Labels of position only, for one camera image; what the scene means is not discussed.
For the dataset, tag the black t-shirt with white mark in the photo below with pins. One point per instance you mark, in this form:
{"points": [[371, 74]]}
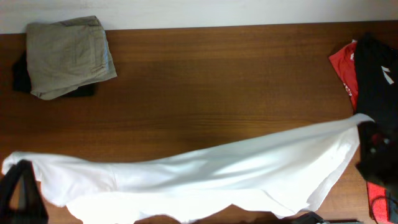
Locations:
{"points": [[376, 73]]}

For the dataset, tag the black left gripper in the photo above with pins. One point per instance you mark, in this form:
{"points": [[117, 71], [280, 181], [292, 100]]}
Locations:
{"points": [[36, 210]]}

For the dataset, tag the folded khaki trousers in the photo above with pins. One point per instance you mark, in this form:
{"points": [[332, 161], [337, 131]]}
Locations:
{"points": [[66, 55]]}

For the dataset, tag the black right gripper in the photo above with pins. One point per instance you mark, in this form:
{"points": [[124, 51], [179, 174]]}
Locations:
{"points": [[377, 162]]}

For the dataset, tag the folded black garment under trousers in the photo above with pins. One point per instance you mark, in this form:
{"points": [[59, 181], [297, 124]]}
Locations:
{"points": [[22, 83]]}

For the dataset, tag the white printed t-shirt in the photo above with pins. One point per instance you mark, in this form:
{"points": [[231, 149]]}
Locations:
{"points": [[283, 173]]}

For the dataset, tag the red garment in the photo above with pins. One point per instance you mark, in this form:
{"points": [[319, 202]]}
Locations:
{"points": [[343, 63]]}

